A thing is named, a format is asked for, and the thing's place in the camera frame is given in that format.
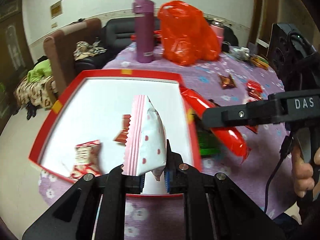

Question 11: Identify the small red cartoon packet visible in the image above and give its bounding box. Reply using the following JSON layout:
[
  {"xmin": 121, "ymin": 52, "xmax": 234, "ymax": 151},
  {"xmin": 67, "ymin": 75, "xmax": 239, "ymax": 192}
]
[{"xmin": 248, "ymin": 89, "xmax": 263, "ymax": 101}]

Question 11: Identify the shiny red snack packet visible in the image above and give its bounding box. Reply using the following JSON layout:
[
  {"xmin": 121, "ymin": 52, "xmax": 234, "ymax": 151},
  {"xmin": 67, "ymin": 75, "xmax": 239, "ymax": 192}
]
[{"xmin": 247, "ymin": 80, "xmax": 263, "ymax": 93}]

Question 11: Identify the red white patterned packet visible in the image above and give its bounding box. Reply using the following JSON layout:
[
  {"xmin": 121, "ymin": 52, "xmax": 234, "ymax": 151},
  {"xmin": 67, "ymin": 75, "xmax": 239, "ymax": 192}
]
[{"xmin": 69, "ymin": 140, "xmax": 101, "ymax": 180}]

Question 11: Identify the green snack packet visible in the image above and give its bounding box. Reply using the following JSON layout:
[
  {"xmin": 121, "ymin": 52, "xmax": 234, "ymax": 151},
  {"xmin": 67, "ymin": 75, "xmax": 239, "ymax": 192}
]
[{"xmin": 197, "ymin": 130, "xmax": 221, "ymax": 157}]

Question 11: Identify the dark red chocolate packet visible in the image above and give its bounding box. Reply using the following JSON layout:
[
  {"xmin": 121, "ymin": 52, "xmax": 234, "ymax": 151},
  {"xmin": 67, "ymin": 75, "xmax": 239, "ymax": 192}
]
[{"xmin": 218, "ymin": 74, "xmax": 236, "ymax": 89}]

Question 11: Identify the white pink 520 packet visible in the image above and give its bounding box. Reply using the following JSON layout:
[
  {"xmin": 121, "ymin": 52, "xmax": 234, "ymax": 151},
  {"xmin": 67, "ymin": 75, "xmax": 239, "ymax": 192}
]
[{"xmin": 123, "ymin": 95, "xmax": 167, "ymax": 181}]

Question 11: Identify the red gold candy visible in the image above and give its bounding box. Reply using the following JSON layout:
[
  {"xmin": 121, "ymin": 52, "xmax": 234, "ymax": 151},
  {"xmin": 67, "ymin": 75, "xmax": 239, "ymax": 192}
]
[{"xmin": 114, "ymin": 114, "xmax": 131, "ymax": 144}]

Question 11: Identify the person right hand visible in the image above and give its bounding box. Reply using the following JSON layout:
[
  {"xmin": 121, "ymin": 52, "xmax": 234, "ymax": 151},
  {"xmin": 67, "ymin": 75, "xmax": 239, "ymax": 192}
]
[{"xmin": 291, "ymin": 144, "xmax": 319, "ymax": 198}]

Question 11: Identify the yellow snack packs pile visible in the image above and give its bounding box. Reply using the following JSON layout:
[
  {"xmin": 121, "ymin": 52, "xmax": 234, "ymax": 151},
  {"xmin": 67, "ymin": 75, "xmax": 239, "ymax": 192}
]
[{"xmin": 250, "ymin": 55, "xmax": 269, "ymax": 70}]

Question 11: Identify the purple floral tablecloth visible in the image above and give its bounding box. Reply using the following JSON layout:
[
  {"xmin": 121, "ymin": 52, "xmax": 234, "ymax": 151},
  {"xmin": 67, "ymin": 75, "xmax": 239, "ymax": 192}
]
[{"xmin": 39, "ymin": 43, "xmax": 295, "ymax": 239}]

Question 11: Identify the red gift box tray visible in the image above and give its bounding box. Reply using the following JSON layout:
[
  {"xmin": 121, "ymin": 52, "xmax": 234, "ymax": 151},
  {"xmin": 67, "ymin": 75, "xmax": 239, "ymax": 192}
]
[{"xmin": 28, "ymin": 68, "xmax": 202, "ymax": 199}]

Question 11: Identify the pink thermos bottle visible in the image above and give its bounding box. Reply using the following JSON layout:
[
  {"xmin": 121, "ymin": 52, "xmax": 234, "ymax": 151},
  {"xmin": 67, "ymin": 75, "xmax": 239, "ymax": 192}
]
[{"xmin": 210, "ymin": 20, "xmax": 224, "ymax": 47}]

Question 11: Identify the orange plastic bag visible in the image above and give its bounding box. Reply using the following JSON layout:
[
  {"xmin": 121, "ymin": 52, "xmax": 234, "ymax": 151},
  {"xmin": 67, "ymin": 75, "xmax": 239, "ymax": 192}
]
[{"xmin": 157, "ymin": 1, "xmax": 221, "ymax": 66}]

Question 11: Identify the patterned blanket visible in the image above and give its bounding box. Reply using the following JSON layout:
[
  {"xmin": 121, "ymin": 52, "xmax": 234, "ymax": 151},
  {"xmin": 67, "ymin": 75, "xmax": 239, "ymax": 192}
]
[{"xmin": 14, "ymin": 75, "xmax": 57, "ymax": 109}]

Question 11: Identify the green cloth on bed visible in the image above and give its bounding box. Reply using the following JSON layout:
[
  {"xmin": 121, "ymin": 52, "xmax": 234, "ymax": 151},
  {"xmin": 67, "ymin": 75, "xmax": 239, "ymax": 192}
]
[{"xmin": 27, "ymin": 59, "xmax": 52, "ymax": 83}]

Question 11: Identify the purple thermos bottle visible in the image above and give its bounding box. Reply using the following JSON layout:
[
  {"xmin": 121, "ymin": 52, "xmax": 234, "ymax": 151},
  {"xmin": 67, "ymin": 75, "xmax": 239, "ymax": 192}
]
[{"xmin": 132, "ymin": 0, "xmax": 155, "ymax": 63}]

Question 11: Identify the wooden glass door cabinet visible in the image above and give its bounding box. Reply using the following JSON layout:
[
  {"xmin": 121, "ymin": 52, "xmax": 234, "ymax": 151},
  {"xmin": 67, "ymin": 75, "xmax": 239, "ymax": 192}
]
[{"xmin": 1, "ymin": 0, "xmax": 34, "ymax": 131}]

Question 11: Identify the patterned cloth on sofa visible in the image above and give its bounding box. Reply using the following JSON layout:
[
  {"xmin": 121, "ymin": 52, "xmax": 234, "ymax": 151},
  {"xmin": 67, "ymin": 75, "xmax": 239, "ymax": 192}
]
[{"xmin": 73, "ymin": 41, "xmax": 107, "ymax": 61}]

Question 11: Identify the brown armchair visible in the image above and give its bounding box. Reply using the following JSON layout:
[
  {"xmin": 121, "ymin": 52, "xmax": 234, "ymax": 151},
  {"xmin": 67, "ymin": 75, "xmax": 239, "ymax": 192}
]
[{"xmin": 43, "ymin": 18, "xmax": 101, "ymax": 95}]

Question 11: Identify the black leather sofa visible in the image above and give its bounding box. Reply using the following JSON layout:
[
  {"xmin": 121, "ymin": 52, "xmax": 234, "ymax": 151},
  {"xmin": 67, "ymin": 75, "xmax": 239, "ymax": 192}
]
[{"xmin": 75, "ymin": 17, "xmax": 163, "ymax": 73}]

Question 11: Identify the black cable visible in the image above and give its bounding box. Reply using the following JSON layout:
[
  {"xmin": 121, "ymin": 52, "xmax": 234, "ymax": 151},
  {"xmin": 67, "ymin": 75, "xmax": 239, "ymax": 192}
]
[{"xmin": 263, "ymin": 129, "xmax": 295, "ymax": 213}]

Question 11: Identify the wall plaque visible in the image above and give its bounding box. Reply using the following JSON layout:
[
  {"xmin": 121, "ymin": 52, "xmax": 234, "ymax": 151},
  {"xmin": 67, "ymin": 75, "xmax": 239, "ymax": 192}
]
[{"xmin": 50, "ymin": 1, "xmax": 62, "ymax": 18}]

